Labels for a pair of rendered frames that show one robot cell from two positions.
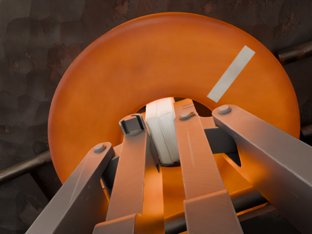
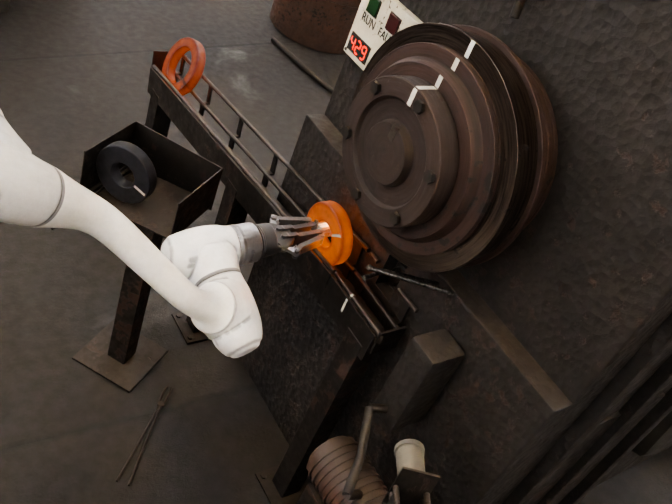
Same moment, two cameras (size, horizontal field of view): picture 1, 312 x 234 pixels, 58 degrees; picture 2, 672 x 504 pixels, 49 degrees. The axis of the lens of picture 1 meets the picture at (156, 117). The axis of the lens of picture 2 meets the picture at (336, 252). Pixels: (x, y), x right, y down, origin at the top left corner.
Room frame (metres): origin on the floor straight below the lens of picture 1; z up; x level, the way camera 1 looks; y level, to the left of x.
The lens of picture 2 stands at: (-0.94, -0.85, 1.77)
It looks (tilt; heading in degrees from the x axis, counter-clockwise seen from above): 37 degrees down; 36
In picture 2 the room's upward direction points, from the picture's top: 24 degrees clockwise
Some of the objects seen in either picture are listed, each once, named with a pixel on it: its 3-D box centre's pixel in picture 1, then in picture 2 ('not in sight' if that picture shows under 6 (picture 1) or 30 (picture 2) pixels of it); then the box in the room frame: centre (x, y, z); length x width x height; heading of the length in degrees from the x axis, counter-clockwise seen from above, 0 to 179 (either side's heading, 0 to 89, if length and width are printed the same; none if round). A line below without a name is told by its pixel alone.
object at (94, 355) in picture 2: not in sight; (133, 266); (-0.08, 0.38, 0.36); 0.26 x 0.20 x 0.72; 118
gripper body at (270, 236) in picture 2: not in sight; (272, 238); (0.01, 0.01, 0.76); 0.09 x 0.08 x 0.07; 173
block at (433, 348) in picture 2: not in sight; (418, 380); (0.14, -0.41, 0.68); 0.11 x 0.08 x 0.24; 173
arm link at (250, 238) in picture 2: not in sight; (243, 243); (-0.06, 0.02, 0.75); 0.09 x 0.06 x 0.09; 83
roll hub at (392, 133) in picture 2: not in sight; (394, 152); (0.05, -0.16, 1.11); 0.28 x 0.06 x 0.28; 83
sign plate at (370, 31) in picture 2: not in sight; (388, 44); (0.30, 0.15, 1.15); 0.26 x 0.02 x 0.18; 83
